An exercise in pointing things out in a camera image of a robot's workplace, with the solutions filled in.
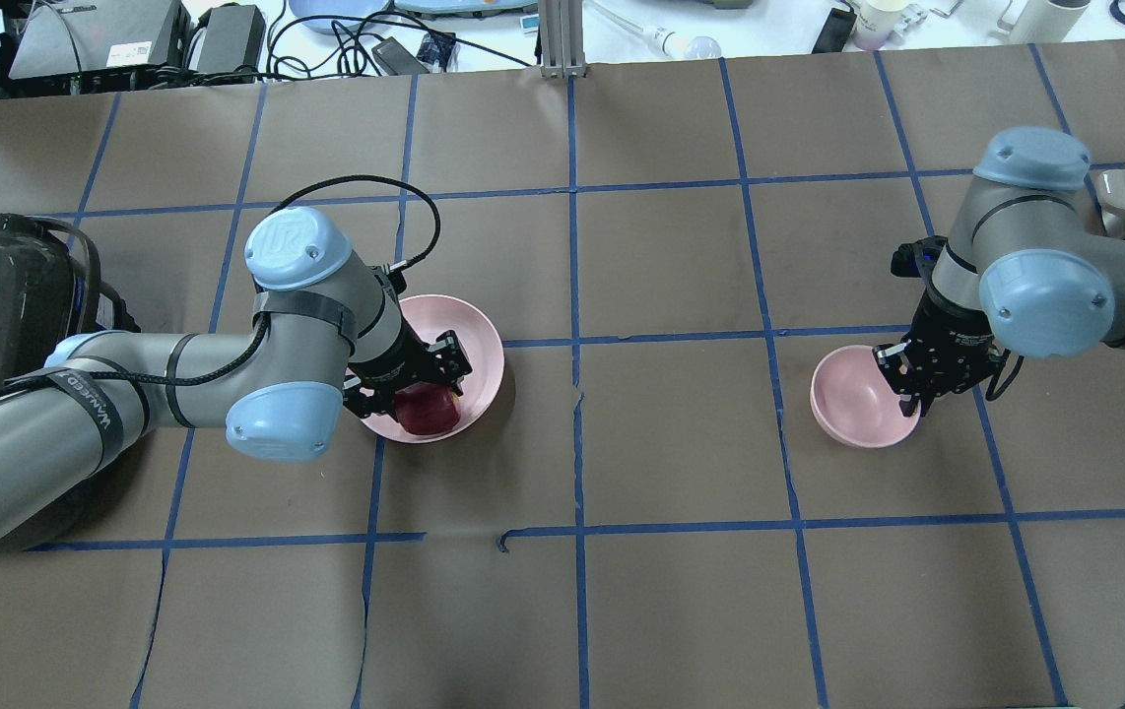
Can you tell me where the purple white cup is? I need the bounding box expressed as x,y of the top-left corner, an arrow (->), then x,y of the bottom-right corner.
849,0 -> 912,52

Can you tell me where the pink plate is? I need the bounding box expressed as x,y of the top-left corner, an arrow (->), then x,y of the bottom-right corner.
362,294 -> 505,445

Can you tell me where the dark grey rice cooker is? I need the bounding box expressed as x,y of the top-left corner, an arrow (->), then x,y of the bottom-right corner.
0,214 -> 140,387

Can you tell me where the black power adapter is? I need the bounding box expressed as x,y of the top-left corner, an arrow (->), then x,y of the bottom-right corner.
187,3 -> 266,77

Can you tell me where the black computer box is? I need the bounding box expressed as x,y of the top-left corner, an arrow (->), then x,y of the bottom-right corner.
9,1 -> 190,82

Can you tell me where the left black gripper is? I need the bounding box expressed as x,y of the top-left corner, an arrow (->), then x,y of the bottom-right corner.
342,333 -> 473,420

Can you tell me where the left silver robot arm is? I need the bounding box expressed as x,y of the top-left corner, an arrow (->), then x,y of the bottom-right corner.
0,207 -> 473,540

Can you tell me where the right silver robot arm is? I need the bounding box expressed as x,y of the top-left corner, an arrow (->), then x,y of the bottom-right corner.
872,126 -> 1125,418

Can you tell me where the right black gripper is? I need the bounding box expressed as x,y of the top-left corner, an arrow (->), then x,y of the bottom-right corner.
873,295 -> 1001,419

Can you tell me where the light bulb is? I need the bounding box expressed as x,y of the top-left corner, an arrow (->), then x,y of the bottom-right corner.
651,28 -> 723,60

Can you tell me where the white paper cup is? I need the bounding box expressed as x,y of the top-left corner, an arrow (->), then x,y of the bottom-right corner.
996,1 -> 1090,44

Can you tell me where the aluminium frame post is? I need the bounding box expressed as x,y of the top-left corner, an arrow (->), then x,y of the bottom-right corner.
537,0 -> 588,78

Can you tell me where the blue plate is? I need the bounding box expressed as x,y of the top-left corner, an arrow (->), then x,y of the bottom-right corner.
287,0 -> 395,36

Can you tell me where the pink bowl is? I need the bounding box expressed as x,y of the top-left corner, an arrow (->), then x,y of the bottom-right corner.
809,345 -> 919,449

